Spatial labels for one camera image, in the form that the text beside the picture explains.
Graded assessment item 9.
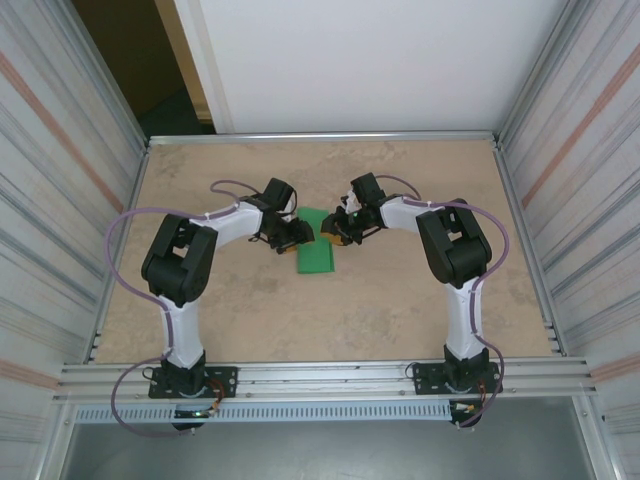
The green square paper sheet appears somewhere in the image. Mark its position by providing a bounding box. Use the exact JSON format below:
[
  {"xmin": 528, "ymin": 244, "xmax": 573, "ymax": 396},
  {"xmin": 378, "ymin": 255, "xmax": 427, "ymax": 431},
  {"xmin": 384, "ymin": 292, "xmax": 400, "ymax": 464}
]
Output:
[{"xmin": 294, "ymin": 205, "xmax": 336, "ymax": 275}]

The grey metal sheet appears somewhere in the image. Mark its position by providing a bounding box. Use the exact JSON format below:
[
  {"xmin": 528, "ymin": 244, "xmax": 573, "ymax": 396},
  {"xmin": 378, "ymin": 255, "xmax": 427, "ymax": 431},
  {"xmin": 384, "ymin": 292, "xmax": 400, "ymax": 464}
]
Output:
[{"xmin": 59, "ymin": 422, "xmax": 599, "ymax": 480}]

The aluminium table edge rail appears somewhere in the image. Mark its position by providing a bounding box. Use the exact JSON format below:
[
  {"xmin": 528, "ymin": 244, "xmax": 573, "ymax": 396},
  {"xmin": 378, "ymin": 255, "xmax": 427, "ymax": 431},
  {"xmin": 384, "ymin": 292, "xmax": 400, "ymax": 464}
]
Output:
[
  {"xmin": 146, "ymin": 130, "xmax": 503, "ymax": 148},
  {"xmin": 82, "ymin": 142, "xmax": 154, "ymax": 364},
  {"xmin": 492, "ymin": 139, "xmax": 569, "ymax": 357}
]

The wide aluminium mounting rail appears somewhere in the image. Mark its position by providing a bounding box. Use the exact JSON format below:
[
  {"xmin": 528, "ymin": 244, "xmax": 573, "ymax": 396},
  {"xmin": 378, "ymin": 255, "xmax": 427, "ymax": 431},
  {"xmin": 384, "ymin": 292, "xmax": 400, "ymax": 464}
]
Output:
[{"xmin": 52, "ymin": 355, "xmax": 599, "ymax": 405}]

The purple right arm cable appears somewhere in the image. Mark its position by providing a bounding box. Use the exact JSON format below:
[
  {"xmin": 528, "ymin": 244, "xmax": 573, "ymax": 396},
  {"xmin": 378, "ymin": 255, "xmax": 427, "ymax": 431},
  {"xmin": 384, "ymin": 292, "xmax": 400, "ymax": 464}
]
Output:
[{"xmin": 374, "ymin": 173, "xmax": 512, "ymax": 431}]

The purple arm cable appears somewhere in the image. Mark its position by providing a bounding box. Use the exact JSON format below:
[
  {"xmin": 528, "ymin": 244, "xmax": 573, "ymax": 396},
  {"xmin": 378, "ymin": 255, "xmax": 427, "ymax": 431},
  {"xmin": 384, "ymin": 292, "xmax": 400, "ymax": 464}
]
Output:
[
  {"xmin": 374, "ymin": 173, "xmax": 512, "ymax": 431},
  {"xmin": 108, "ymin": 179, "xmax": 251, "ymax": 439}
]

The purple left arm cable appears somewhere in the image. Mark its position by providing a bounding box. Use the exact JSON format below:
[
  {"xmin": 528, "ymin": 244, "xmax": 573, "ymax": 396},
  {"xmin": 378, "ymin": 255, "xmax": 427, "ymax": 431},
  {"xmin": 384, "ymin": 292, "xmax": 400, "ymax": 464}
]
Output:
[{"xmin": 108, "ymin": 179, "xmax": 251, "ymax": 439}]

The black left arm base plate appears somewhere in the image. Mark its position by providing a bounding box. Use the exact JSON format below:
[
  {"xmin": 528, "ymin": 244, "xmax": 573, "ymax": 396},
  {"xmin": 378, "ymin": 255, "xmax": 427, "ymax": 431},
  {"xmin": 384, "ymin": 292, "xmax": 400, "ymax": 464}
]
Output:
[{"xmin": 148, "ymin": 366, "xmax": 239, "ymax": 400}]

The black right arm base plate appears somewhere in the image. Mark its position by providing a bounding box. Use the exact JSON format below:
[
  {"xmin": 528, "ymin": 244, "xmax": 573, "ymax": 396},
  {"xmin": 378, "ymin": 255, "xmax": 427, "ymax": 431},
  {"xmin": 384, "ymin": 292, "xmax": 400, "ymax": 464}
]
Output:
[{"xmin": 412, "ymin": 362, "xmax": 501, "ymax": 396}]

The orange wire bundle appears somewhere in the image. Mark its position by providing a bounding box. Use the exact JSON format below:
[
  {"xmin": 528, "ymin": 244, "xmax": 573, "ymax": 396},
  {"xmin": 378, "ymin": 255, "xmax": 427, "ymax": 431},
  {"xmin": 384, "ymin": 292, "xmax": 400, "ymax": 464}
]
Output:
[
  {"xmin": 209, "ymin": 379, "xmax": 226, "ymax": 417},
  {"xmin": 474, "ymin": 379, "xmax": 494, "ymax": 415}
]

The slotted grey cable duct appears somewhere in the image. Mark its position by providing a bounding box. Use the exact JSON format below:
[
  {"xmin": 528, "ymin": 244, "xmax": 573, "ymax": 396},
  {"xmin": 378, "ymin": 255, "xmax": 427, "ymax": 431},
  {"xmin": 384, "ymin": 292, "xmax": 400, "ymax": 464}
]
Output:
[{"xmin": 73, "ymin": 402, "xmax": 454, "ymax": 424}]

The white door frame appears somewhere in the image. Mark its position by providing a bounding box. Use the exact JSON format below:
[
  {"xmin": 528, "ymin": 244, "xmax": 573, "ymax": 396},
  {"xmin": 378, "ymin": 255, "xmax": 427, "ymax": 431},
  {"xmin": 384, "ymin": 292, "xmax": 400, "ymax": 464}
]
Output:
[{"xmin": 172, "ymin": 0, "xmax": 236, "ymax": 135}]

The translucent ribbed enclosure panel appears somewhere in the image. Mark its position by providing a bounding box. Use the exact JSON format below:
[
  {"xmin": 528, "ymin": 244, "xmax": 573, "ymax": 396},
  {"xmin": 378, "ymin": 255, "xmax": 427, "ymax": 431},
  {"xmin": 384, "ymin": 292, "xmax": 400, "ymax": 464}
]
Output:
[
  {"xmin": 0, "ymin": 0, "xmax": 146, "ymax": 480},
  {"xmin": 502, "ymin": 0, "xmax": 640, "ymax": 480}
]

